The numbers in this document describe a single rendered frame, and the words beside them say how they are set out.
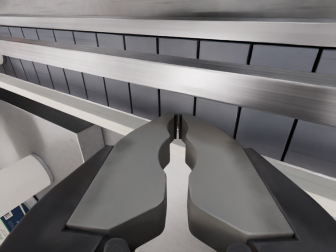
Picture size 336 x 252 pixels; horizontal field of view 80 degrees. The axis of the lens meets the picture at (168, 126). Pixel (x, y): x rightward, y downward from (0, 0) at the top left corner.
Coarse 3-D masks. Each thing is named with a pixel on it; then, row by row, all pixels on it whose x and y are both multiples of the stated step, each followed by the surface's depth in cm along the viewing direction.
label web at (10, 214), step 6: (12, 210) 66; (18, 210) 68; (6, 216) 65; (12, 216) 67; (18, 216) 69; (0, 222) 64; (6, 222) 66; (12, 222) 68; (0, 228) 65; (6, 228) 67; (12, 228) 69; (0, 234) 66; (6, 234) 68; (0, 240) 67
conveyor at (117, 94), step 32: (0, 32) 32; (32, 32) 27; (64, 32) 23; (96, 32) 21; (0, 64) 37; (32, 64) 30; (256, 64) 14; (288, 64) 13; (320, 64) 12; (96, 96) 25; (128, 96) 22; (160, 96) 20; (192, 96) 18; (224, 128) 17; (256, 128) 16; (288, 128) 14; (320, 128) 13; (288, 160) 15; (320, 160) 14
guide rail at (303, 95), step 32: (64, 64) 12; (96, 64) 10; (128, 64) 9; (160, 64) 8; (192, 64) 8; (224, 64) 8; (224, 96) 7; (256, 96) 7; (288, 96) 6; (320, 96) 6
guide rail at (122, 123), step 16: (0, 80) 31; (16, 80) 31; (32, 96) 27; (48, 96) 25; (64, 96) 25; (80, 112) 22; (96, 112) 21; (112, 112) 21; (112, 128) 20; (128, 128) 19; (176, 144) 16; (288, 176) 13; (304, 176) 13; (320, 176) 13; (320, 192) 12
